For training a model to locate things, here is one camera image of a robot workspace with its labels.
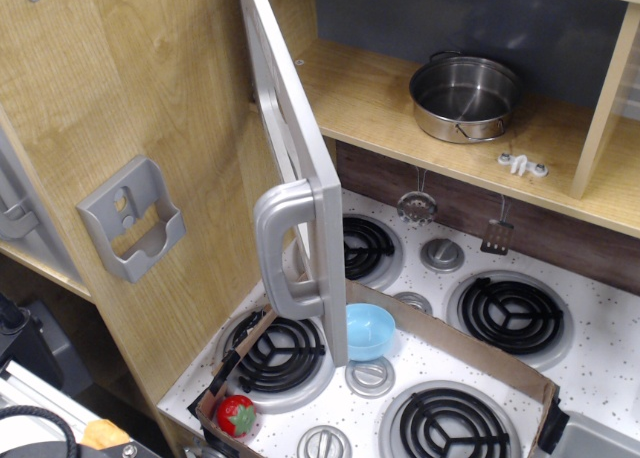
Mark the grey toy microwave door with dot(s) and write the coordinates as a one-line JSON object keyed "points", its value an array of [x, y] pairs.
{"points": [[298, 223]]}

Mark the stainless steel pot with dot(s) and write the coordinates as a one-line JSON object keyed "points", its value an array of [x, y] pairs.
{"points": [[464, 99]]}

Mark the hanging toy skimmer spoon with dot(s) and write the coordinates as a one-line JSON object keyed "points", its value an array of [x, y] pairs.
{"points": [[417, 206]]}

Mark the back left black burner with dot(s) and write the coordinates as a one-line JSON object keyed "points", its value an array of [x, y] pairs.
{"points": [[366, 244]]}

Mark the black burner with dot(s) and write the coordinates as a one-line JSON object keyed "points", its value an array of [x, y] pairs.
{"points": [[444, 422], [286, 356], [517, 317], [366, 244]]}

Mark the white plastic door latch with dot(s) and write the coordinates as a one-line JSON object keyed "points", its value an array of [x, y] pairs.
{"points": [[519, 165]]}

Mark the grey back stove knob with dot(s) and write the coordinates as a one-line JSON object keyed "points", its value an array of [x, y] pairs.
{"points": [[442, 255]]}

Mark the hanging toy spatula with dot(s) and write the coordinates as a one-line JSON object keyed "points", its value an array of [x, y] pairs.
{"points": [[499, 232]]}

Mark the grey middle stove knob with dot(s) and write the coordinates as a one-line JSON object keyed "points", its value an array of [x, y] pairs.
{"points": [[415, 300]]}

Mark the brown cardboard barrier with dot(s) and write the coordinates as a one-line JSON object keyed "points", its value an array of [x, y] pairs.
{"points": [[450, 343]]}

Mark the light blue plastic bowl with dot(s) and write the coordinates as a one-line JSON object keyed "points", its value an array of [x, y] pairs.
{"points": [[370, 331]]}

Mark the front left black burner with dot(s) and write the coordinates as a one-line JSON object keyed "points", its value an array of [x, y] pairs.
{"points": [[286, 356]]}

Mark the grey centre front stove knob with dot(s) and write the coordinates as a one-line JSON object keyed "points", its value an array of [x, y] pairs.
{"points": [[370, 379]]}

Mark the back right black burner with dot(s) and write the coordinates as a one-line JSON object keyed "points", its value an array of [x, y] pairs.
{"points": [[517, 317]]}

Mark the red toy strawberry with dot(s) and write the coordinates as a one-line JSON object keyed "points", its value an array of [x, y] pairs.
{"points": [[236, 415]]}

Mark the black equipment box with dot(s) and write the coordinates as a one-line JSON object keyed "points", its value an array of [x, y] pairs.
{"points": [[32, 337]]}

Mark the grey front edge stove knob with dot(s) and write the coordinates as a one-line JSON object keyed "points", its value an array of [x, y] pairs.
{"points": [[324, 441]]}

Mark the front right black burner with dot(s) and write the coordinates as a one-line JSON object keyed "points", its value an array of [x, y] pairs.
{"points": [[444, 422]]}

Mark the orange object at bottom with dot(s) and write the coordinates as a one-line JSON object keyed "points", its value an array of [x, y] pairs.
{"points": [[102, 434]]}

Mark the grey toy sink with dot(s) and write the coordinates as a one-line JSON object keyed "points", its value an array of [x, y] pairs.
{"points": [[574, 435]]}

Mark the grey wall phone holder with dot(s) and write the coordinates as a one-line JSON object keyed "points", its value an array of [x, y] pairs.
{"points": [[112, 209]]}

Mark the grey fridge door handle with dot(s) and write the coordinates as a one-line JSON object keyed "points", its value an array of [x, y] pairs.
{"points": [[17, 216]]}

